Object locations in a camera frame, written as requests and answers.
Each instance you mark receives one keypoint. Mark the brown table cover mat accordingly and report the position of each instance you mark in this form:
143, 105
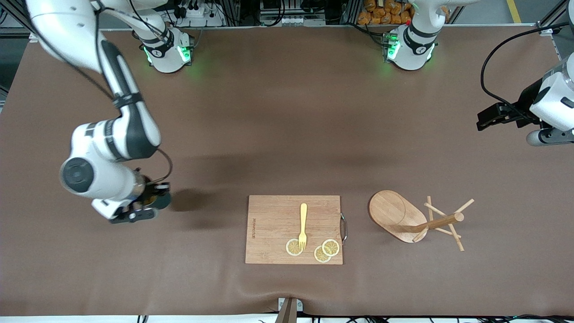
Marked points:
134, 269

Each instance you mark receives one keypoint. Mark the long white power strip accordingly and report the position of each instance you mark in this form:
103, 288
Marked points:
291, 20

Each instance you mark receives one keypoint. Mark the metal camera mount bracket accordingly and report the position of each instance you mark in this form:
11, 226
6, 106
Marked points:
287, 314

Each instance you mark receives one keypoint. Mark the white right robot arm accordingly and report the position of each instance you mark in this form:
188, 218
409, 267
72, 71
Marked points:
112, 143

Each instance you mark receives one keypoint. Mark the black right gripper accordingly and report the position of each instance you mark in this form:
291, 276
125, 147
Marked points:
158, 198

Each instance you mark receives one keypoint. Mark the wooden cutting board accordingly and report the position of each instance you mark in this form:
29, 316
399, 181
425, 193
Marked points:
273, 224

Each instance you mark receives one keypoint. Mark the teal mug yellow inside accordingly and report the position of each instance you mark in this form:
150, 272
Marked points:
162, 199

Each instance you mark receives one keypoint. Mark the wooden mug tree rack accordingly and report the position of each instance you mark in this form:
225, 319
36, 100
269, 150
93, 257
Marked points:
394, 215

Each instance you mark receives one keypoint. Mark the yellow plastic fork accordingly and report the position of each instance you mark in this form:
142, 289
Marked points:
303, 215

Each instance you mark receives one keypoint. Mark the aluminium frame post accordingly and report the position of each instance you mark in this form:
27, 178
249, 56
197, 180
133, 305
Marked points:
545, 29

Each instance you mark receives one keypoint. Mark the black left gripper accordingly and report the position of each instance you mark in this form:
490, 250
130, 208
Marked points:
523, 109

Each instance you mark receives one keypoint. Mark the lemon slice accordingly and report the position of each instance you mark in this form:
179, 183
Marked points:
332, 247
291, 248
320, 256

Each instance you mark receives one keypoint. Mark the orange snack bag pile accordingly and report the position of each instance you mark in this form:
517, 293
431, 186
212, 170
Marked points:
372, 18

